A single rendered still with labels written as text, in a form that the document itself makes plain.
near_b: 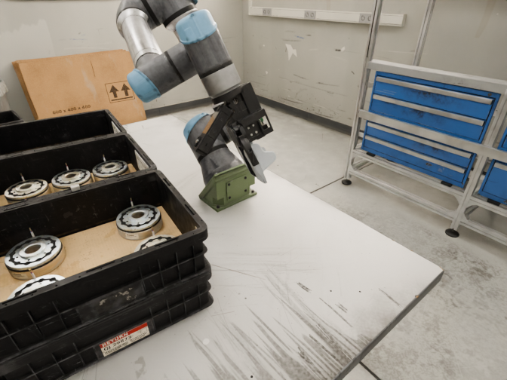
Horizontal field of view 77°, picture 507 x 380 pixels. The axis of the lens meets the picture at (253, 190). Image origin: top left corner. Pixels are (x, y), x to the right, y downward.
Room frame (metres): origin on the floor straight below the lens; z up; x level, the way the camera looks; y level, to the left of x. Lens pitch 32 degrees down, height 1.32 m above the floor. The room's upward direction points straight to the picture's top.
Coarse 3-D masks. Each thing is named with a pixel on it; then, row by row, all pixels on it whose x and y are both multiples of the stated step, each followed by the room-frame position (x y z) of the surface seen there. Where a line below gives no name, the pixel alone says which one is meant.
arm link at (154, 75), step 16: (128, 0) 1.06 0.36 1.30; (128, 16) 1.01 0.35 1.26; (144, 16) 1.03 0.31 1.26; (128, 32) 0.92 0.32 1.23; (144, 32) 0.90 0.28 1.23; (128, 48) 0.89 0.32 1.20; (144, 48) 0.81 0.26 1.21; (144, 64) 0.75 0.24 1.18; (160, 64) 0.73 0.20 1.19; (128, 80) 0.72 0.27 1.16; (144, 80) 0.72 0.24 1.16; (160, 80) 0.72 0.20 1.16; (176, 80) 0.74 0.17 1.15; (144, 96) 0.72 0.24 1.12; (160, 96) 0.74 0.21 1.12
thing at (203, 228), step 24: (72, 192) 0.62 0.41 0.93; (192, 216) 0.53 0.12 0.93; (168, 240) 0.45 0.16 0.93; (192, 240) 0.47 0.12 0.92; (120, 264) 0.40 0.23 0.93; (144, 264) 0.42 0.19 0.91; (48, 288) 0.34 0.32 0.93; (72, 288) 0.35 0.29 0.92; (0, 312) 0.30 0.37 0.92; (24, 312) 0.32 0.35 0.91
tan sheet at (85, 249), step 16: (160, 208) 0.70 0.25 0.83; (112, 224) 0.63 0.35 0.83; (64, 240) 0.57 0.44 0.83; (80, 240) 0.57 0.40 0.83; (96, 240) 0.57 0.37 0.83; (112, 240) 0.57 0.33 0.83; (128, 240) 0.57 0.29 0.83; (80, 256) 0.52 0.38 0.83; (96, 256) 0.52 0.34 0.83; (112, 256) 0.52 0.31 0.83; (0, 272) 0.47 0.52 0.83; (64, 272) 0.47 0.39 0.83; (0, 288) 0.43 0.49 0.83; (16, 288) 0.43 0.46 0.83
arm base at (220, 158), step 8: (224, 144) 1.01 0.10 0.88; (216, 152) 0.96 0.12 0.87; (224, 152) 0.97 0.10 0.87; (200, 160) 0.97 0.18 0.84; (208, 160) 0.95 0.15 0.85; (216, 160) 0.94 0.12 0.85; (224, 160) 0.94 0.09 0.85; (232, 160) 0.95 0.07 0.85; (240, 160) 0.98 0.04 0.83; (208, 168) 0.93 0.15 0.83; (216, 168) 0.91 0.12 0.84; (224, 168) 0.91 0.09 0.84; (208, 176) 0.91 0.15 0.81
